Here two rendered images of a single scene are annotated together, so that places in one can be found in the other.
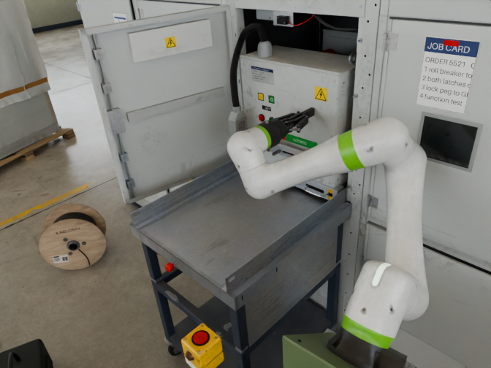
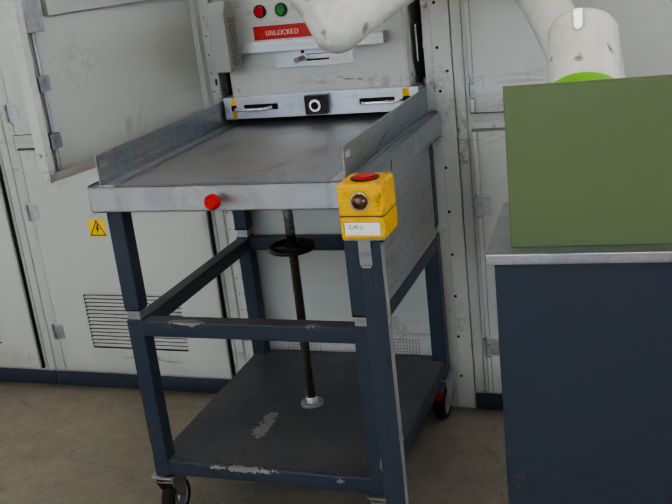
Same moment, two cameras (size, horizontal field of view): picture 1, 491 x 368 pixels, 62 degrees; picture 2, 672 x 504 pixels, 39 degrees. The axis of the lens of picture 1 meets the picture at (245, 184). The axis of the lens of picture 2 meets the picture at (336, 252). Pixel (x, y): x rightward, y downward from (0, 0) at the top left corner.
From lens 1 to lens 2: 1.22 m
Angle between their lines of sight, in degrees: 27
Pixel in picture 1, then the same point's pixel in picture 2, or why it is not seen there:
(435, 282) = not seen: hidden behind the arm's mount
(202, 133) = (152, 64)
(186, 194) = (162, 149)
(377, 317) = (597, 57)
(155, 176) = (89, 136)
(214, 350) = (390, 191)
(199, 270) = (274, 181)
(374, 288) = (580, 29)
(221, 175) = (201, 130)
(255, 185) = (339, 19)
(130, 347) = not seen: outside the picture
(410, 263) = not seen: hidden behind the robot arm
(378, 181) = (478, 46)
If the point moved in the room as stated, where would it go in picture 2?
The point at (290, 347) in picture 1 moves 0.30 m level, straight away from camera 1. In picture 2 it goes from (517, 97) to (434, 81)
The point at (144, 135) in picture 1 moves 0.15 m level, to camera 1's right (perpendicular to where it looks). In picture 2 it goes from (67, 48) to (130, 39)
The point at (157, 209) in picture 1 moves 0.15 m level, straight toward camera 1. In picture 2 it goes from (128, 164) to (164, 170)
